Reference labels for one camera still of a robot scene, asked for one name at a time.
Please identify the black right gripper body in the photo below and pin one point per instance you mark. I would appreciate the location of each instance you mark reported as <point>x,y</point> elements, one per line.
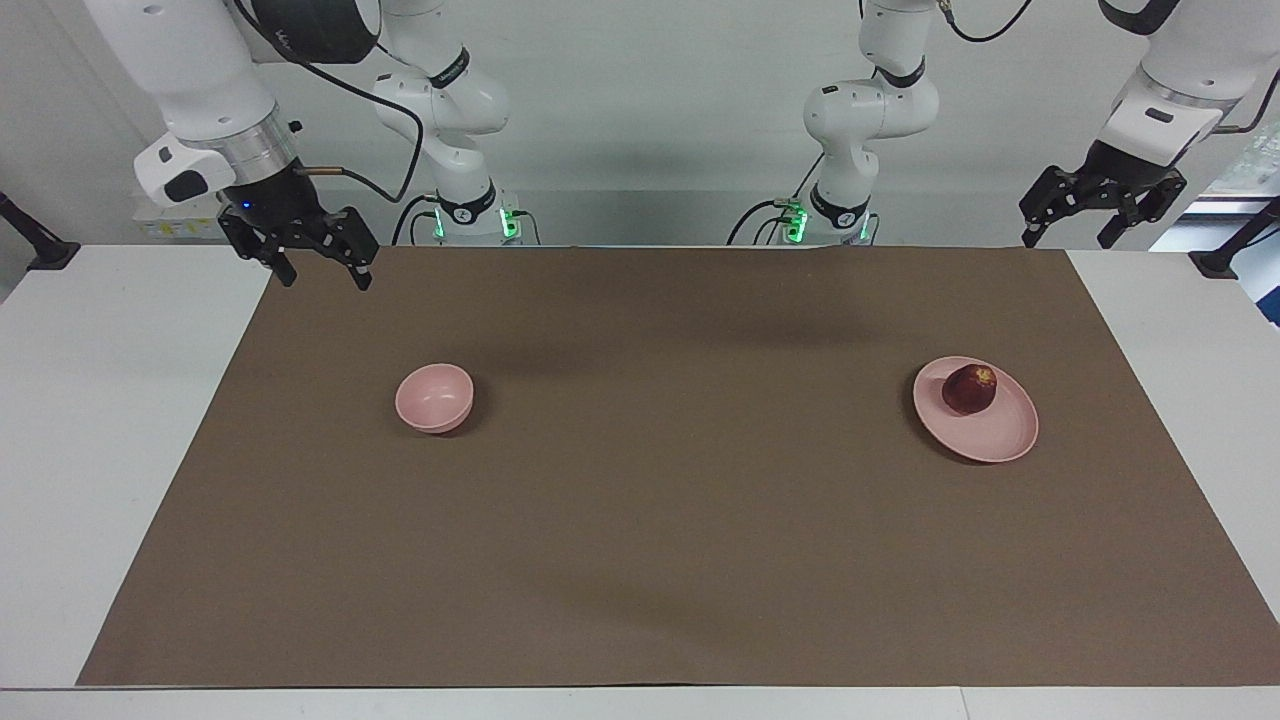
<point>270,205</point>

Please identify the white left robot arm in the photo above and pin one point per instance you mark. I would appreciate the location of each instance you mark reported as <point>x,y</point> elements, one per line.
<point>870,110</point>

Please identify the black clamp mount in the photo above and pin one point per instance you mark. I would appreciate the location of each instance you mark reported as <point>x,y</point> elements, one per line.
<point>45,255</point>
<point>1215,262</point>

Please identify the pink plate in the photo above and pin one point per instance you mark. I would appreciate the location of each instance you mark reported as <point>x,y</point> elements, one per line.
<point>995,435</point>

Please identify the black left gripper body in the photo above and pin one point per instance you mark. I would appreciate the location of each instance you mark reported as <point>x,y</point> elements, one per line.
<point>1120,170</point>

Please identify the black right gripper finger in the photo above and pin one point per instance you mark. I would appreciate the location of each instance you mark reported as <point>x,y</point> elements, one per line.
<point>280,262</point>
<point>358,250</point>

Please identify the blue bin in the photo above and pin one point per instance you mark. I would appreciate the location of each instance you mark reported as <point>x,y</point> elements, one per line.
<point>1268,290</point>

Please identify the dark red apple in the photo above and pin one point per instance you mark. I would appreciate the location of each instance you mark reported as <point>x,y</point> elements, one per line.
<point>968,390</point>

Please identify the brown table mat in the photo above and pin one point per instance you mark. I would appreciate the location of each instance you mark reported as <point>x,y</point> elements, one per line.
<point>650,500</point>

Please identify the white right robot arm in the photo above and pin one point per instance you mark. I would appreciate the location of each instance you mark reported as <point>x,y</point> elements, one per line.
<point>200,70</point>

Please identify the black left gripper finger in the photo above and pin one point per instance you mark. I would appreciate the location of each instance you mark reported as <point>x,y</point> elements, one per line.
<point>1155,200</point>
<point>1050,195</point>

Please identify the pink bowl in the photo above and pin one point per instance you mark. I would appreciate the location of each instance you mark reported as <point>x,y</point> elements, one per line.
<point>433,398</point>

